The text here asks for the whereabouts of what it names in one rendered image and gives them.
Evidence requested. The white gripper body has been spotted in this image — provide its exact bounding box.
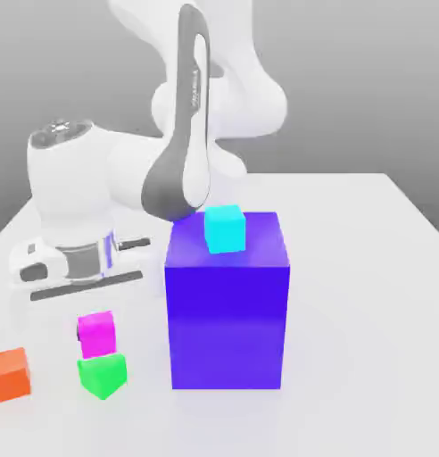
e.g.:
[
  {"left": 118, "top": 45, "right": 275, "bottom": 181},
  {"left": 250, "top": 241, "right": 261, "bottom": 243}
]
[{"left": 28, "top": 269, "right": 150, "bottom": 320}]

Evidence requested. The small magenta cube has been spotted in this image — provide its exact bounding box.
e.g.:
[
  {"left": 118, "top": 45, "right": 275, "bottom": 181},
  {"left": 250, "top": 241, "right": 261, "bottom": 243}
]
[{"left": 77, "top": 310, "right": 118, "bottom": 361}]

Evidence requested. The small green cube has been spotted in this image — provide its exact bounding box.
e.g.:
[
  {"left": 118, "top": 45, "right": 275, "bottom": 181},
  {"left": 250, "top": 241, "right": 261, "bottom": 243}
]
[{"left": 76, "top": 352, "right": 128, "bottom": 402}]

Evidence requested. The small orange cube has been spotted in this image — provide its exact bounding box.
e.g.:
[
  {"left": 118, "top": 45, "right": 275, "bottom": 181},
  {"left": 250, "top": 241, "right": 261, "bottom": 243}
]
[{"left": 0, "top": 346, "right": 32, "bottom": 405}]

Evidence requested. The small cyan cube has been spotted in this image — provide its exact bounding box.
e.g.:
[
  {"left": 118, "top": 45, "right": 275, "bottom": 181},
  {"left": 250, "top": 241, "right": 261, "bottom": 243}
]
[{"left": 203, "top": 204, "right": 247, "bottom": 255}]

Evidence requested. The large blue box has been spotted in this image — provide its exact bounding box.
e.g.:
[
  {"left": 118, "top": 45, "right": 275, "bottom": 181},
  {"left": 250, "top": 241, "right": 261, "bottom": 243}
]
[{"left": 164, "top": 211, "right": 291, "bottom": 391}]

